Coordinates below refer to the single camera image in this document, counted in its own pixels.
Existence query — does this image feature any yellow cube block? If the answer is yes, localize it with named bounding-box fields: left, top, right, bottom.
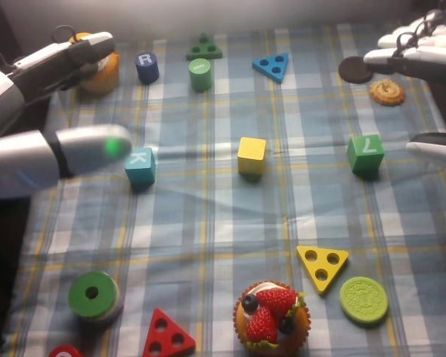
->
left=236, top=136, right=268, bottom=176

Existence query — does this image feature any red cylinder block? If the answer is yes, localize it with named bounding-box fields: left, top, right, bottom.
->
left=47, top=344, right=85, bottom=357

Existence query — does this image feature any yellow triangle block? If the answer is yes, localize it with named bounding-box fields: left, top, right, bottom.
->
left=295, top=245, right=350, bottom=297

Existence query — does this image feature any red triangle block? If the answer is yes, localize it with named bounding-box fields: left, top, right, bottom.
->
left=141, top=307, right=197, bottom=357

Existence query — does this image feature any white backdrop panel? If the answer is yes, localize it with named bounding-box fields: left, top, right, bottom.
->
left=0, top=0, right=446, bottom=38

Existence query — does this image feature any blue R cylinder block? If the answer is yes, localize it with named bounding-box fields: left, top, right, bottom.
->
left=134, top=51, right=161, bottom=85

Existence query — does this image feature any green sandwich cookie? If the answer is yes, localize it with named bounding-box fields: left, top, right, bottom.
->
left=339, top=276, right=390, bottom=328

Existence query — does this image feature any strawberry toy cupcake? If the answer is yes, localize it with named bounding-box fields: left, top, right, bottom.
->
left=233, top=281, right=311, bottom=350

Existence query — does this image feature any blue plaid tablecloth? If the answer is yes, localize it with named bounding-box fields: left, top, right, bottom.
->
left=0, top=22, right=446, bottom=357

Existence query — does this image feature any orange toy cupcake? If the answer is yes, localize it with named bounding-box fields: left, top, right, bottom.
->
left=68, top=32, right=120, bottom=94

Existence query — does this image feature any green 7 cube block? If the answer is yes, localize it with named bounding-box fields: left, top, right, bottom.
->
left=346, top=133, right=386, bottom=176

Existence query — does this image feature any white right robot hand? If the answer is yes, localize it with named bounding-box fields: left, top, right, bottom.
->
left=363, top=5, right=446, bottom=170

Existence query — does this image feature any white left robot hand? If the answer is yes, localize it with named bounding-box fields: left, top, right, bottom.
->
left=0, top=25, right=134, bottom=200

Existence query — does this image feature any yellow butter cookie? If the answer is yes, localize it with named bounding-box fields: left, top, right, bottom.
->
left=368, top=79, right=407, bottom=108

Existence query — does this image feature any green cylinder block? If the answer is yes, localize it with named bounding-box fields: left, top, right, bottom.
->
left=187, top=58, right=213, bottom=92

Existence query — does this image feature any teal K cube block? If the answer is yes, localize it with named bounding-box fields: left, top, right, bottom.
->
left=124, top=147, right=158, bottom=191

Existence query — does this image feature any green triangle block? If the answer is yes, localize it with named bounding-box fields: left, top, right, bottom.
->
left=185, top=32, right=224, bottom=62

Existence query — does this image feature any brown chocolate cookie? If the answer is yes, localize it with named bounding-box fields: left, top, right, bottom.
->
left=337, top=56, right=375, bottom=85

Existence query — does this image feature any rainbow ring stack toy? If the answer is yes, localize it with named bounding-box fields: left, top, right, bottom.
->
left=67, top=270, right=126, bottom=324

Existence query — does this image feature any blue triangle block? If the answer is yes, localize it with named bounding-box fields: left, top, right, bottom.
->
left=251, top=52, right=290, bottom=85

